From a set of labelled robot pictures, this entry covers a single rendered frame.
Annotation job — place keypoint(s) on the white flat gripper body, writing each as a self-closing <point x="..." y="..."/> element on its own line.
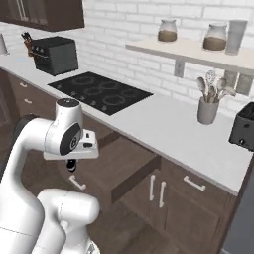
<point x="86" y="152"/>

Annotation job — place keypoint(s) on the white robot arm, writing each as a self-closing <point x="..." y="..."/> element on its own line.
<point x="23" y="172"/>

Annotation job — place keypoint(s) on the open brown wooden drawer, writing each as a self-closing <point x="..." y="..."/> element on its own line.
<point x="132" y="177"/>

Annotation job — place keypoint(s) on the brown drawer stack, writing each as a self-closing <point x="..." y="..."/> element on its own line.
<point x="36" y="99"/>

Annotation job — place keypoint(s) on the brown knife block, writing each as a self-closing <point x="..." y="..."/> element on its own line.
<point x="28" y="44"/>

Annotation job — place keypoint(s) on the brown closed drawer front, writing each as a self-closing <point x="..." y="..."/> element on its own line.
<point x="211" y="198"/>

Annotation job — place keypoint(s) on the black hob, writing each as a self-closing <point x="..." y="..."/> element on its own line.
<point x="99" y="91"/>

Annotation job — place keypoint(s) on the brown cupboard door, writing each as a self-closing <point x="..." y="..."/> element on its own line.
<point x="142" y="206"/>
<point x="195" y="228"/>

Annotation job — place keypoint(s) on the black toaster oven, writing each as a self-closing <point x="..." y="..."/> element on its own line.
<point x="58" y="56"/>

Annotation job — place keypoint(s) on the grey utensil pot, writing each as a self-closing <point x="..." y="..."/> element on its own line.
<point x="207" y="112"/>

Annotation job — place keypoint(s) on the pale wooden spoon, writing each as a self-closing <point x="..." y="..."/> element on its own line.
<point x="221" y="84"/>
<point x="201" y="84"/>

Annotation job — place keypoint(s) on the pale slotted spoon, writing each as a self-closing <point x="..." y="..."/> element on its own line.
<point x="210" y="77"/>

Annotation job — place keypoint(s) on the small glass jar brown filling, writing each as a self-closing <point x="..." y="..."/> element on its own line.
<point x="167" y="31"/>

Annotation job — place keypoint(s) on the pale wooden spatula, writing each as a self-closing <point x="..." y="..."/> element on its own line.
<point x="229" y="92"/>

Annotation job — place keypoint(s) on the black toaster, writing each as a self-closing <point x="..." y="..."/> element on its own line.
<point x="244" y="127"/>

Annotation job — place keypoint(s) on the grey appliance side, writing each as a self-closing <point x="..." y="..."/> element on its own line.
<point x="241" y="225"/>

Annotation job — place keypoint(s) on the large glass jar brown filling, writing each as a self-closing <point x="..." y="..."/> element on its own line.
<point x="215" y="38"/>

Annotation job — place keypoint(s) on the grey tall canister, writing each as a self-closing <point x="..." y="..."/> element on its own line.
<point x="236" y="36"/>

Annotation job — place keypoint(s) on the grey single wall outlet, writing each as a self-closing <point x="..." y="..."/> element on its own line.
<point x="179" y="68"/>

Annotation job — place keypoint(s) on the dark brown wall cupboard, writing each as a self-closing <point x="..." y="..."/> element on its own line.
<point x="59" y="15"/>

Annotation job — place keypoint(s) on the pale wooden wall shelf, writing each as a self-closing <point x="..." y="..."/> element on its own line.
<point x="198" y="54"/>

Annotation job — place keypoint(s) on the grey double wall outlet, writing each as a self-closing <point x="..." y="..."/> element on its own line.
<point x="238" y="82"/>

